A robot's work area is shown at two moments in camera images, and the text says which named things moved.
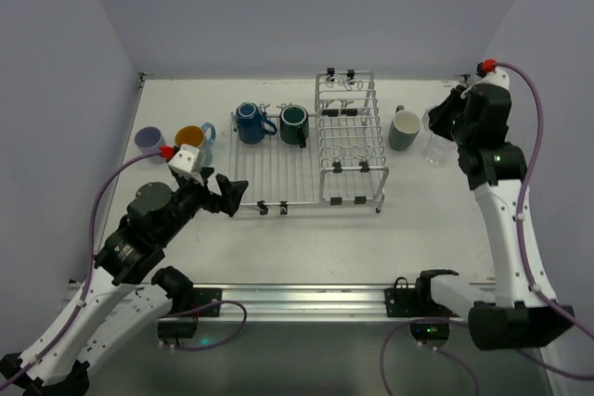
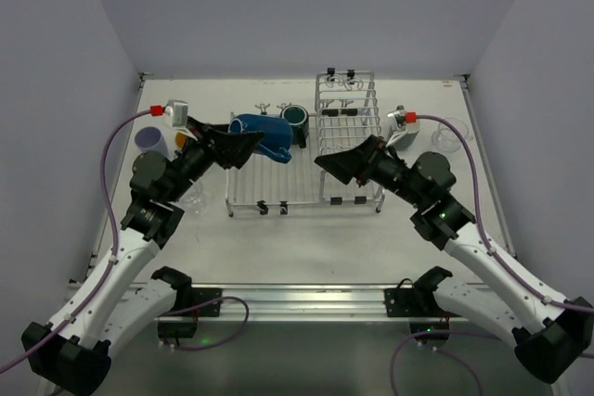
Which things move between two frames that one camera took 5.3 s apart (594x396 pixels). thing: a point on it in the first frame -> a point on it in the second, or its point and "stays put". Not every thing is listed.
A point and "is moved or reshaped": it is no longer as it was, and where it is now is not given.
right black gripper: (449, 114) -> (371, 162)
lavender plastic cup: (148, 140) stays put
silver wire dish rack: (343, 161) stays put
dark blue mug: (250, 123) is moved or reshaped
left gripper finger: (231, 188) -> (203, 130)
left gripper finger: (232, 193) -> (231, 148)
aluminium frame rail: (283, 303) stays put
